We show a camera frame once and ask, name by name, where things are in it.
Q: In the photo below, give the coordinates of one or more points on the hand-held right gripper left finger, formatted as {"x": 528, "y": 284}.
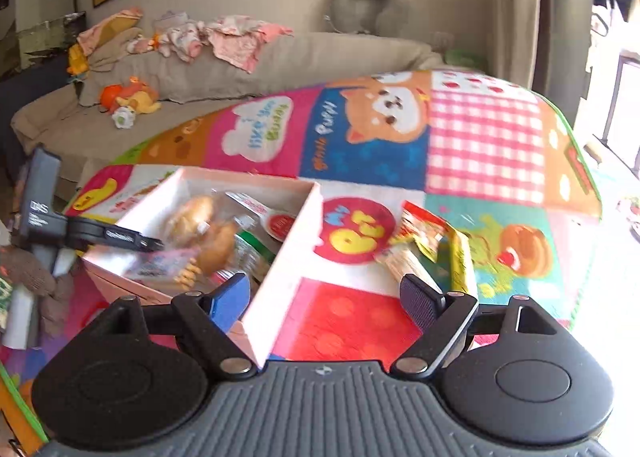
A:
{"x": 231, "y": 297}

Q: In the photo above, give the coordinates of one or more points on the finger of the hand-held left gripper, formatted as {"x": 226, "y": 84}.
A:
{"x": 115, "y": 236}

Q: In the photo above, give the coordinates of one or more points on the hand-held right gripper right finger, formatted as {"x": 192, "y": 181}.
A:
{"x": 417, "y": 302}

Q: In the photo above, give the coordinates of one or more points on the green packet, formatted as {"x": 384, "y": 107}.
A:
{"x": 252, "y": 252}

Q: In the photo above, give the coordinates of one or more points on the pink printed packet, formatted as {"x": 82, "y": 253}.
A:
{"x": 160, "y": 264}

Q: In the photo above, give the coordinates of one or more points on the pink cardboard box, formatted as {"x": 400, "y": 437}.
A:
{"x": 285, "y": 297}

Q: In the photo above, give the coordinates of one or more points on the red yellow snack packet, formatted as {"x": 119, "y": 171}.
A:
{"x": 430, "y": 242}

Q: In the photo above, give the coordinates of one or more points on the round bread clear packet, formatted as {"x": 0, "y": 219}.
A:
{"x": 192, "y": 217}

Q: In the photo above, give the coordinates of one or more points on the red label white packet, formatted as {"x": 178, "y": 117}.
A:
{"x": 277, "y": 222}

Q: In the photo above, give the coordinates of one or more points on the person's left hand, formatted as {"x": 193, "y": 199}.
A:
{"x": 27, "y": 272}

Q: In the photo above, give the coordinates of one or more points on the white green toy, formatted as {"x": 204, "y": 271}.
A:
{"x": 123, "y": 117}

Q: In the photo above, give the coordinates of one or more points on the orange yellow plush toy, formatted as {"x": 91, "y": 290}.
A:
{"x": 140, "y": 98}

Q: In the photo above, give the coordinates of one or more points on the small yellow toy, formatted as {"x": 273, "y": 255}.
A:
{"x": 78, "y": 59}

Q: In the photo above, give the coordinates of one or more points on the beige folded blanket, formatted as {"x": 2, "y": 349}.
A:
{"x": 112, "y": 57}

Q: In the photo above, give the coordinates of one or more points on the dark glass cabinet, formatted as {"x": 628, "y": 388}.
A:
{"x": 40, "y": 32}

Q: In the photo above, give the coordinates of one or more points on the colourful cartoon play mat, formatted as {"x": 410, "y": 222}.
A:
{"x": 480, "y": 147}

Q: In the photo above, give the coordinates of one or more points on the pink patterned cloth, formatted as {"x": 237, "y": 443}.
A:
{"x": 107, "y": 26}

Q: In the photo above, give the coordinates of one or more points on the pink white clothes pile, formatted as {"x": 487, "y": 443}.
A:
{"x": 235, "y": 44}

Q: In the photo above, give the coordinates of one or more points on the beige sofa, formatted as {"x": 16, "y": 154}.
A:
{"x": 300, "y": 62}

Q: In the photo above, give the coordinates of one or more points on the light green item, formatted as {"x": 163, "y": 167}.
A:
{"x": 465, "y": 58}

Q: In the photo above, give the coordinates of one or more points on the grey neck pillow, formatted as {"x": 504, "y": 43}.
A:
{"x": 367, "y": 2}

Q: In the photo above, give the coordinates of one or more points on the beige curtain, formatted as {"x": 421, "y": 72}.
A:
{"x": 530, "y": 12}

